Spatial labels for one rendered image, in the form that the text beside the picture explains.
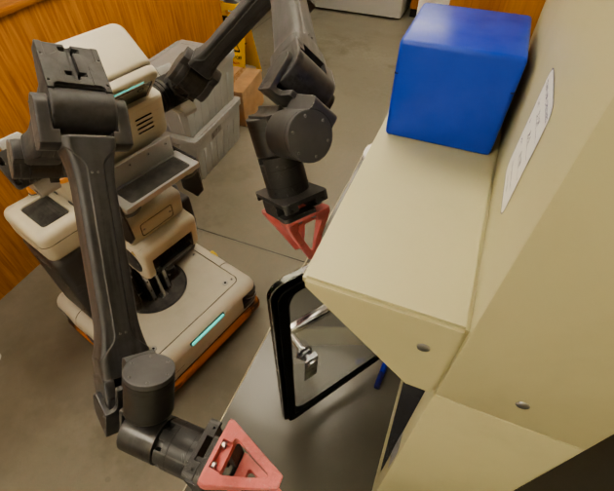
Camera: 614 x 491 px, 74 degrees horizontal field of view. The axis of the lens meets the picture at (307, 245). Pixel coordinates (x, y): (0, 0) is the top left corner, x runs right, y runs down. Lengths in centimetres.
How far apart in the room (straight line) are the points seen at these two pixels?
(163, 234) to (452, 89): 111
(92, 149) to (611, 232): 54
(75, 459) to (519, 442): 179
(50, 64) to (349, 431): 74
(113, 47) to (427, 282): 93
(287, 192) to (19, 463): 177
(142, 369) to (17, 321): 199
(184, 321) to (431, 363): 152
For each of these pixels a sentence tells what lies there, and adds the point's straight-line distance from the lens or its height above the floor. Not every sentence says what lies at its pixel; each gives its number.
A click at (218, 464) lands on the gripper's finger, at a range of 48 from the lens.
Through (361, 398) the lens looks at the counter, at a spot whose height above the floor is 94.
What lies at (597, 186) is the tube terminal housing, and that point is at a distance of 20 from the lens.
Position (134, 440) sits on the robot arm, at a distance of 56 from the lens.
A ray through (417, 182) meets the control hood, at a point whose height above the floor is 151.
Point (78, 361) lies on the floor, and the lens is 219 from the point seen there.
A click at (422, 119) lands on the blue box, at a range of 41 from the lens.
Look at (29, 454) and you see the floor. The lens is 210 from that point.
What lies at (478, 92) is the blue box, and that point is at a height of 157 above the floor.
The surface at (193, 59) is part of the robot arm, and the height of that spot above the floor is 131.
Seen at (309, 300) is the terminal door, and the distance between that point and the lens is 49.
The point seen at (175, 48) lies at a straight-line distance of 299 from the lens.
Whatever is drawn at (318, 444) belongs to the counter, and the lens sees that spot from 83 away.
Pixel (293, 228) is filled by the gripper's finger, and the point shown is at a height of 136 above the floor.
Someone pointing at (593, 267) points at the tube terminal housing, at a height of 159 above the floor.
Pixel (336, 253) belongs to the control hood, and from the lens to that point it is 30.
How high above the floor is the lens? 173
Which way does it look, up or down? 48 degrees down
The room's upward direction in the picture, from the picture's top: straight up
